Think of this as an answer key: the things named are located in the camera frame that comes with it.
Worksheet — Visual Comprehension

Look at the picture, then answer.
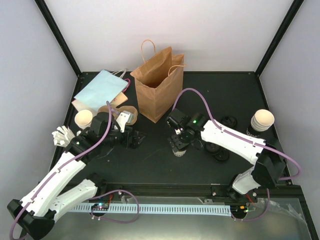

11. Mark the single white paper cup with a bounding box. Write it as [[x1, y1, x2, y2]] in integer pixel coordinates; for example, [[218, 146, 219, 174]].
[[172, 150, 187, 157]]

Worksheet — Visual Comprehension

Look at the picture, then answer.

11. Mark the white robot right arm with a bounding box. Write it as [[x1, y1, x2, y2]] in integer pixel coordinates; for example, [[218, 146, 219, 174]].
[[165, 109, 286, 203]]

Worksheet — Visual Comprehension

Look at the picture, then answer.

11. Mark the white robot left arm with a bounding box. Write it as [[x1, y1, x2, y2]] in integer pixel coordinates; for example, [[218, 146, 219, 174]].
[[7, 111, 146, 240]]

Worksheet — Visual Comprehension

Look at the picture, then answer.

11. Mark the black coffee cup lid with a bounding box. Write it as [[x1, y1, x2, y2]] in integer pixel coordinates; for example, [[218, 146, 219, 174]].
[[214, 149, 230, 163]]

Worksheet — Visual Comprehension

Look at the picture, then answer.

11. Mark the brown pulp cup carrier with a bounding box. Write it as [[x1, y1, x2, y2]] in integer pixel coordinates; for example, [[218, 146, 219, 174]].
[[111, 105, 138, 126]]

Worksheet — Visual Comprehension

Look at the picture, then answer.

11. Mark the black lid stack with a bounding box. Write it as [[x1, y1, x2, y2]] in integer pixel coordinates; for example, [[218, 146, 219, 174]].
[[204, 142, 221, 155]]

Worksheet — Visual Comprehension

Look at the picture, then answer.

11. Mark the small brown paper bag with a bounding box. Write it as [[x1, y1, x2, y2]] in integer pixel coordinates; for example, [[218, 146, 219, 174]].
[[110, 92, 128, 107]]

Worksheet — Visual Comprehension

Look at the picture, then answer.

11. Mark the left paper cup stack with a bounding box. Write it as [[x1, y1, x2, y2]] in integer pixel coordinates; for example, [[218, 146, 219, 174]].
[[74, 109, 93, 130]]

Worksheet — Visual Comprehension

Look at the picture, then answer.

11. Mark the paper cup stack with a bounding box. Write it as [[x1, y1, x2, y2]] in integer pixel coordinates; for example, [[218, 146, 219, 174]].
[[74, 109, 93, 130], [246, 109, 275, 138]]

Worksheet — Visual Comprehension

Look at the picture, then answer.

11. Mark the light blue paper bag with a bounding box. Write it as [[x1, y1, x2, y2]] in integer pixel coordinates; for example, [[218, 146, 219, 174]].
[[74, 70, 128, 111]]

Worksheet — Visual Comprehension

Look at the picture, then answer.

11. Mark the white plastic cutlery bundle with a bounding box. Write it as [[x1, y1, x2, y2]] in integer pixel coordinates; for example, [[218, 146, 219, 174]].
[[51, 125, 76, 148]]

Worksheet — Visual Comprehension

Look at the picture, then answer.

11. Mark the right paper cup stack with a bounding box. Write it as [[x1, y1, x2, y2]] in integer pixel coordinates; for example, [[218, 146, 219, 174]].
[[246, 109, 275, 138]]

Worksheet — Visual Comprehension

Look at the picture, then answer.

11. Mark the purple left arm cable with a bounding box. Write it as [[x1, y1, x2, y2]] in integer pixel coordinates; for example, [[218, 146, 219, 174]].
[[9, 100, 140, 240]]

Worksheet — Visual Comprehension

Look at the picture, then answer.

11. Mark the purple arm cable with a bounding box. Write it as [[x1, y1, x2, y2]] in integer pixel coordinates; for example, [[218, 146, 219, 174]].
[[172, 87, 303, 223], [9, 100, 140, 240]]

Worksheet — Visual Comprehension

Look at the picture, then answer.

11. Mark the black aluminium rail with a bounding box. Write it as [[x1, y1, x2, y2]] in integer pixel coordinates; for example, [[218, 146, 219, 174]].
[[101, 183, 231, 200]]

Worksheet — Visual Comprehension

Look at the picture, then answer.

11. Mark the light blue cable duct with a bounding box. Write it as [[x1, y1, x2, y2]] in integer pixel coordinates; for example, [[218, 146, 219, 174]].
[[69, 202, 232, 217]]

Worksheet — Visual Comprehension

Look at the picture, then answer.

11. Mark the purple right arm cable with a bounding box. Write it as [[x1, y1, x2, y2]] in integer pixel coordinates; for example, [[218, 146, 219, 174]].
[[172, 87, 303, 223]]

